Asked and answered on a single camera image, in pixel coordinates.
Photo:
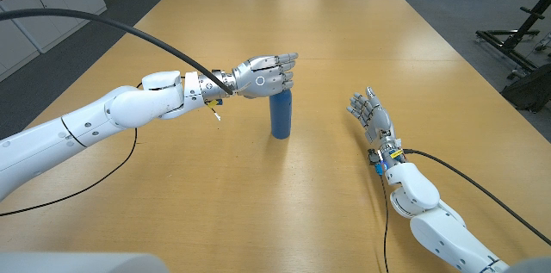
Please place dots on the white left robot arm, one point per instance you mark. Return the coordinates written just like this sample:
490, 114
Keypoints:
129, 107

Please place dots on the blue metal bottle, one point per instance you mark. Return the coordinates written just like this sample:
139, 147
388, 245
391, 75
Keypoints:
281, 116

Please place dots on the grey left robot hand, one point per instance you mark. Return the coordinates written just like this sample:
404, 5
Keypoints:
262, 77

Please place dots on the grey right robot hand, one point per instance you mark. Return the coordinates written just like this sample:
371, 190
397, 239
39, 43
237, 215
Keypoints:
379, 120

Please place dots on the black angular base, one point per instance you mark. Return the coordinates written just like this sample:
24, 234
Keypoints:
529, 88

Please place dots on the long white cabinet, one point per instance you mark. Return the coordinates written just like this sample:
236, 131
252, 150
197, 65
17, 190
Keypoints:
26, 36

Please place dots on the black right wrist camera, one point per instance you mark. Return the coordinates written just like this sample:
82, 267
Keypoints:
374, 156

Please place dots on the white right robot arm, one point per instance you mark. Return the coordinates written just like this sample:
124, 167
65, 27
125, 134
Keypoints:
439, 234

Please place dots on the black metal stand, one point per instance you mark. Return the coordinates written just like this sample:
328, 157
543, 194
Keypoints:
527, 23

